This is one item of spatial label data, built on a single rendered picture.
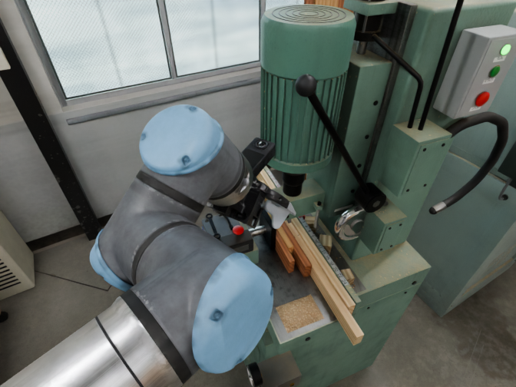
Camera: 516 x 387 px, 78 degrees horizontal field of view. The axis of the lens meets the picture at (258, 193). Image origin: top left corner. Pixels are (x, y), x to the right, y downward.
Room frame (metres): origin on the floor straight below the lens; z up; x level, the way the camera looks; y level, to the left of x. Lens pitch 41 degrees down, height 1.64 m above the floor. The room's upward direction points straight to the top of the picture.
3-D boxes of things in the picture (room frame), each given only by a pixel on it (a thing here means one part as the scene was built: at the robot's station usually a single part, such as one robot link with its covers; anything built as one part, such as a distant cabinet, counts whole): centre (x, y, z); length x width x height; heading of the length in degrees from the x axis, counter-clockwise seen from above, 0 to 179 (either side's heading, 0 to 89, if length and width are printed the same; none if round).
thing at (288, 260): (0.61, -0.05, 0.93); 0.21 x 0.02 x 0.05; 22
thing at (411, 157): (0.59, -0.35, 1.23); 0.09 x 0.08 x 0.15; 112
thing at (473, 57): (0.64, -0.44, 1.40); 0.10 x 0.06 x 0.16; 112
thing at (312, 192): (0.66, -0.11, 1.03); 0.14 x 0.07 x 0.09; 112
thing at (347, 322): (0.59, -0.12, 0.92); 0.59 x 0.02 x 0.04; 22
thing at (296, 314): (0.39, -0.10, 0.91); 0.10 x 0.07 x 0.02; 112
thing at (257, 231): (0.62, 0.00, 0.95); 0.09 x 0.07 x 0.09; 22
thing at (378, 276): (0.70, -0.21, 0.76); 0.57 x 0.45 x 0.09; 112
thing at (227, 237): (0.58, 0.09, 0.99); 0.13 x 0.11 x 0.06; 22
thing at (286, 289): (0.62, 0.01, 0.87); 0.61 x 0.30 x 0.06; 22
